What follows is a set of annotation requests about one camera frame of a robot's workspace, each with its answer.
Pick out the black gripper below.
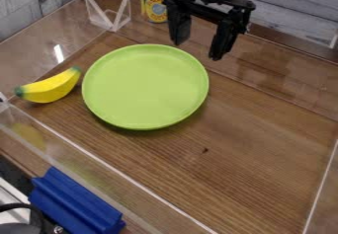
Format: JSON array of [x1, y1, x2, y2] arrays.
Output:
[[164, 0, 256, 61]]

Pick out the blue plastic clamp block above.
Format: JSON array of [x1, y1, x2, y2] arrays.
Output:
[[29, 167, 125, 234]]

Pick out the yellow toy banana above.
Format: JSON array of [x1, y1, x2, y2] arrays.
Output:
[[14, 66, 81, 104]]

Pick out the clear acrylic enclosure wall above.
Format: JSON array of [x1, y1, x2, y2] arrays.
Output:
[[0, 93, 217, 234]]

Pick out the black cable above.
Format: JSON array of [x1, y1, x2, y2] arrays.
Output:
[[0, 202, 50, 234]]

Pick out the clear acrylic corner bracket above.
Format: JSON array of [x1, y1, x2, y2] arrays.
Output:
[[84, 0, 130, 33]]

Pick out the green round plate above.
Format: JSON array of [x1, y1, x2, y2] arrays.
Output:
[[81, 44, 208, 130]]

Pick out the yellow blue labelled can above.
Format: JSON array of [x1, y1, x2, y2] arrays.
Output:
[[141, 0, 168, 24]]

